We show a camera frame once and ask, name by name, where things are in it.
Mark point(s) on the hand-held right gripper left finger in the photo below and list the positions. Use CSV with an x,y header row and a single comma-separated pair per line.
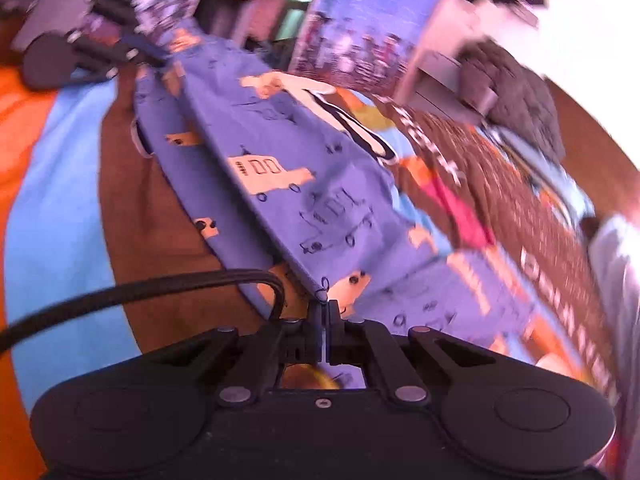
x,y
312,335

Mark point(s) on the grey knitted blanket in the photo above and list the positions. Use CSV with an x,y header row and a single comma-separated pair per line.
x,y
520,95

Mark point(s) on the person's grey trouser leg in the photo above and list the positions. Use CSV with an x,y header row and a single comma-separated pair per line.
x,y
617,280

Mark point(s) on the white headboard shelf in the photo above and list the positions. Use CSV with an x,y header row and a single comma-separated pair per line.
x,y
440,85

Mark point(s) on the light blue pillow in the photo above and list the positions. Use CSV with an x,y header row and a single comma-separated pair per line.
x,y
555,180

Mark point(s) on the blue wall poster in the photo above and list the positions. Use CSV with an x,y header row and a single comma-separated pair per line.
x,y
370,15

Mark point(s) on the colourful printed blanket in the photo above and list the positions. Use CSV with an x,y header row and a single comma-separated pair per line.
x,y
70,170

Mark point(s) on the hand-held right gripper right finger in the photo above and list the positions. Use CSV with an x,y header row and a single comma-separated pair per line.
x,y
336,335

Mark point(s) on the blue printed pants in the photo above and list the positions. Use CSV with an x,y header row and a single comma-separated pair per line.
x,y
280,170

